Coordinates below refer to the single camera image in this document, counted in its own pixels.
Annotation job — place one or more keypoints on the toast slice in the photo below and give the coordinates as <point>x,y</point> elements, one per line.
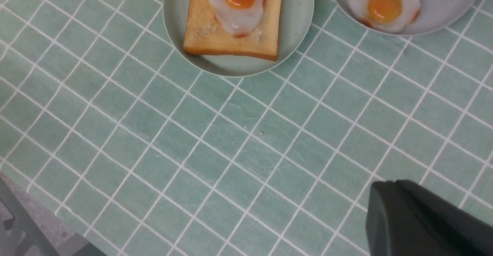
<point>204,35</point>

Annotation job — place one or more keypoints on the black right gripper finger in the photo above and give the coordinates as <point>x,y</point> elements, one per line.
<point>405,219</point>

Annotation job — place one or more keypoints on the grey-blue egg plate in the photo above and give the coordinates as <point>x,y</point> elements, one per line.
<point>435,14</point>

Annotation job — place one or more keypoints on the fried egg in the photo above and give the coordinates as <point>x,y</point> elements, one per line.
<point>238,18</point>
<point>389,16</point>

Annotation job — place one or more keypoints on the green plate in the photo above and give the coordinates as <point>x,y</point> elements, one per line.
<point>295,19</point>

